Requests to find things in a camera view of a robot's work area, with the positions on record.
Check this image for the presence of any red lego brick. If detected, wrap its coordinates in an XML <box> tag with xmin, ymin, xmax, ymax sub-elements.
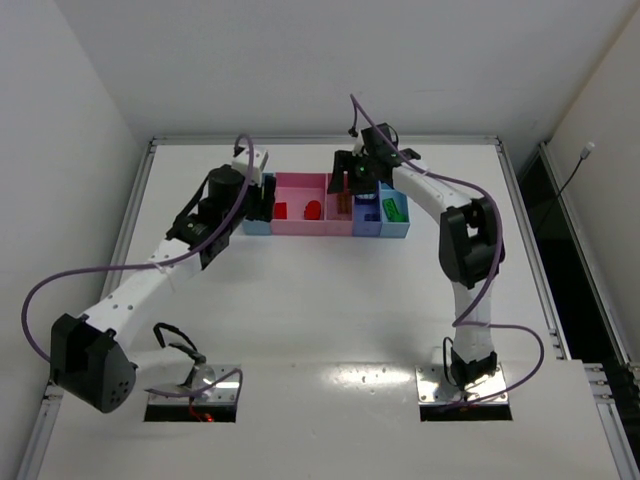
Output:
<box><xmin>273</xmin><ymin>202</ymin><xmax>288</xmax><ymax>220</ymax></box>

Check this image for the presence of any tan lego brick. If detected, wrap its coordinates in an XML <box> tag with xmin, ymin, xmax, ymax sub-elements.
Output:
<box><xmin>336</xmin><ymin>193</ymin><xmax>352</xmax><ymax>215</ymax></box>

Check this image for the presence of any red apple lego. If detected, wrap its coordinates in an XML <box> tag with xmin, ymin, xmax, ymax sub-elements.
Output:
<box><xmin>303</xmin><ymin>200</ymin><xmax>322</xmax><ymax>221</ymax></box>

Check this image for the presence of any green lego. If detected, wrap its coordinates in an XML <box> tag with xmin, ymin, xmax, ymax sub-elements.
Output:
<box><xmin>382</xmin><ymin>198</ymin><xmax>406</xmax><ymax>223</ymax></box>

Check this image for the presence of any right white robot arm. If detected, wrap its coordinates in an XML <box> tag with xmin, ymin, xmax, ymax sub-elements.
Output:
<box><xmin>327</xmin><ymin>123</ymin><xmax>504</xmax><ymax>390</ymax></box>

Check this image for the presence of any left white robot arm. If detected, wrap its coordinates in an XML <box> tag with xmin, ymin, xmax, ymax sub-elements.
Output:
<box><xmin>50</xmin><ymin>165</ymin><xmax>276</xmax><ymax>413</ymax></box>

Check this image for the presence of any dark blue bin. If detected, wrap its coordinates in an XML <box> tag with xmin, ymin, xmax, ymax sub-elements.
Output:
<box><xmin>353</xmin><ymin>196</ymin><xmax>382</xmax><ymax>237</ymax></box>

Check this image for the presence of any large pink bin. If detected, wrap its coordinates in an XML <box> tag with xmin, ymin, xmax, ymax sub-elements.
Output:
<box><xmin>271</xmin><ymin>172</ymin><xmax>326</xmax><ymax>236</ymax></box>

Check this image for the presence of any small pink bin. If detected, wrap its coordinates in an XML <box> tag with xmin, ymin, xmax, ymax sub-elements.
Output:
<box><xmin>324</xmin><ymin>180</ymin><xmax>353</xmax><ymax>237</ymax></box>

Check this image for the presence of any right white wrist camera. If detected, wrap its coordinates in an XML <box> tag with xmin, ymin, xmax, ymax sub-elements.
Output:
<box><xmin>352</xmin><ymin>137</ymin><xmax>366</xmax><ymax>156</ymax></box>

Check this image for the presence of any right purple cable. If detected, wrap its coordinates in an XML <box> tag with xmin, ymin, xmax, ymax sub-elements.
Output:
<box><xmin>348</xmin><ymin>93</ymin><xmax>546</xmax><ymax>409</ymax></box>

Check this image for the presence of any purple cable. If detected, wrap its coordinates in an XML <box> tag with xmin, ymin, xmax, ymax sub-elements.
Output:
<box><xmin>348</xmin><ymin>93</ymin><xmax>546</xmax><ymax>409</ymax></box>
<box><xmin>22</xmin><ymin>132</ymin><xmax>256</xmax><ymax>401</ymax></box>

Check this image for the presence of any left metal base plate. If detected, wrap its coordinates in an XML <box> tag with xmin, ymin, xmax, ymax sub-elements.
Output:
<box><xmin>147</xmin><ymin>364</ymin><xmax>244</xmax><ymax>408</ymax></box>

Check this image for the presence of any metal base plate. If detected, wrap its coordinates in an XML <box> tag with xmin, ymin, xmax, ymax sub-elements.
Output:
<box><xmin>147</xmin><ymin>364</ymin><xmax>244</xmax><ymax>408</ymax></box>
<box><xmin>415</xmin><ymin>364</ymin><xmax>509</xmax><ymax>407</ymax></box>

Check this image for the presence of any black wall cable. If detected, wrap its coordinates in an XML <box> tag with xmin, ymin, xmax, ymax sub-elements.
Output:
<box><xmin>542</xmin><ymin>142</ymin><xmax>596</xmax><ymax>221</ymax></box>

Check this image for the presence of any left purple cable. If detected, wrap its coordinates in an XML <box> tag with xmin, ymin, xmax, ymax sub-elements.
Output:
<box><xmin>22</xmin><ymin>132</ymin><xmax>256</xmax><ymax>401</ymax></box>

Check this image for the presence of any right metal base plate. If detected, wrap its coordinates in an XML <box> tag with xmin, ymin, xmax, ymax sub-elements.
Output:
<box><xmin>415</xmin><ymin>364</ymin><xmax>509</xmax><ymax>407</ymax></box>

